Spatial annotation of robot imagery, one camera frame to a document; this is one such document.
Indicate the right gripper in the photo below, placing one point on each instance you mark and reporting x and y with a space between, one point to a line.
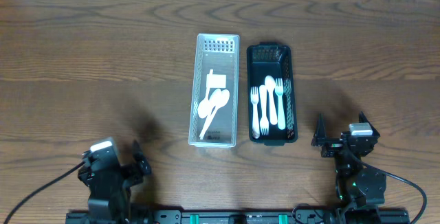
334 142

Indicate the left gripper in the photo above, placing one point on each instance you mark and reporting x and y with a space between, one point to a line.
126 172

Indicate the pale green fork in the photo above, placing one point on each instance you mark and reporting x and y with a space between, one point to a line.
279 90

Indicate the white fork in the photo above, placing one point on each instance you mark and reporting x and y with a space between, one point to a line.
264 122
254 97

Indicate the white spoon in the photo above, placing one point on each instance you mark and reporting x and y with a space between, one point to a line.
205 103
212 101
270 85
221 102

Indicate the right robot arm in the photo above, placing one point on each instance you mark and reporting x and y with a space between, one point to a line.
357 186

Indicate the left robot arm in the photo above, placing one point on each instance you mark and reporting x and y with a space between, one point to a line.
110 205

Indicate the black plastic basket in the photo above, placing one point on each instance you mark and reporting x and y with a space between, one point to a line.
273 59

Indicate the white label sticker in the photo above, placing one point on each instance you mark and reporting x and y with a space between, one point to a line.
216 81

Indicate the clear plastic basket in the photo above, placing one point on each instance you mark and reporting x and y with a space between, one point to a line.
219 52

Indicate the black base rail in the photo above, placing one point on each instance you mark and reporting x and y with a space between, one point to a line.
299 215

